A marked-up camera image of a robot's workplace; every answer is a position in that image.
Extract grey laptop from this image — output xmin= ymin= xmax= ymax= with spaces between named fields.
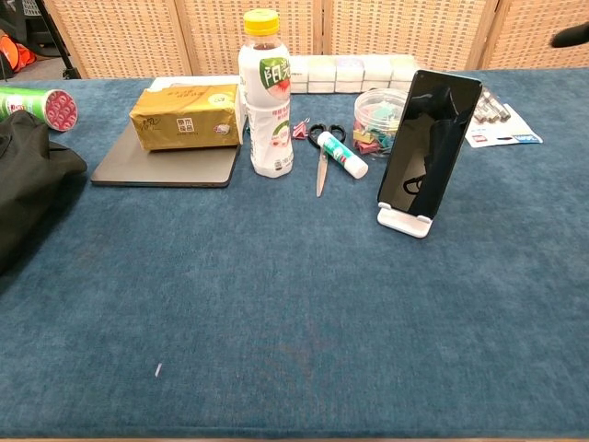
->
xmin=90 ymin=122 xmax=243 ymax=189

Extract white glue stick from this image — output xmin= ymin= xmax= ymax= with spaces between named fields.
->
xmin=317 ymin=131 xmax=369 ymax=180

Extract wrapped card box pack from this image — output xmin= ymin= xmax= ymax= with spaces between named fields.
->
xmin=289 ymin=53 xmax=420 ymax=95

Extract blue table mat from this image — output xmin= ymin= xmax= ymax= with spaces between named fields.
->
xmin=0 ymin=67 xmax=589 ymax=441

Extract black tripod stand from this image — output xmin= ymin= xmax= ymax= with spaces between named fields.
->
xmin=35 ymin=0 xmax=83 ymax=80

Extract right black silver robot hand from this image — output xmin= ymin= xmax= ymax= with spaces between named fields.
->
xmin=550 ymin=25 xmax=589 ymax=49

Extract orange bag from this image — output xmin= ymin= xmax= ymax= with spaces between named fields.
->
xmin=0 ymin=32 xmax=38 ymax=76

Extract black handled scissors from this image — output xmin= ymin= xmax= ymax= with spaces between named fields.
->
xmin=307 ymin=122 xmax=347 ymax=198

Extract white drink bottle yellow cap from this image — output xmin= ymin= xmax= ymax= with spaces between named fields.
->
xmin=237 ymin=8 xmax=295 ymax=179

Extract clear jar of clips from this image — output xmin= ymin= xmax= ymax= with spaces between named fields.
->
xmin=352 ymin=87 xmax=410 ymax=159

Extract black smartphone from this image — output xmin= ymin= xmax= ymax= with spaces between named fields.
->
xmin=376 ymin=68 xmax=483 ymax=220

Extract yellow tissue pack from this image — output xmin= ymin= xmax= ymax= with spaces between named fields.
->
xmin=129 ymin=84 xmax=245 ymax=152

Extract green chip can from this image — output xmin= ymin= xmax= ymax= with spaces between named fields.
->
xmin=0 ymin=87 xmax=79 ymax=134

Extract black fabric bag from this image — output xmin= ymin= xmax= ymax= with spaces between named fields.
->
xmin=0 ymin=109 xmax=88 ymax=277

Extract wicker folding screen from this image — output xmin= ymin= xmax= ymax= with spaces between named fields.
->
xmin=43 ymin=0 xmax=589 ymax=79

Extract white phone stand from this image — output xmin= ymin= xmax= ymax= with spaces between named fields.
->
xmin=376 ymin=202 xmax=433 ymax=239

